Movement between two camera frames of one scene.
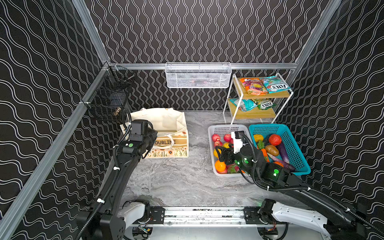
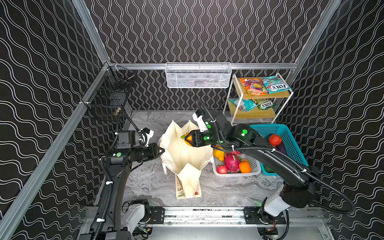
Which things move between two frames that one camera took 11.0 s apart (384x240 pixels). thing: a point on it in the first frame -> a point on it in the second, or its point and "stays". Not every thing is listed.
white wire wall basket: (198, 75) stays
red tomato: (275, 139) stays
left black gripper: (151, 137) -> (153, 151)
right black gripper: (227, 153) -> (194, 137)
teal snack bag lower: (246, 104) stays
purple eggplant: (283, 152) stays
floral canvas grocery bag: (172, 139) -> (186, 162)
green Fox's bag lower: (264, 104) stays
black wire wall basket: (109, 96) stays
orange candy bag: (254, 86) stays
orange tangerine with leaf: (220, 166) -> (190, 138)
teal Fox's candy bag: (273, 84) stays
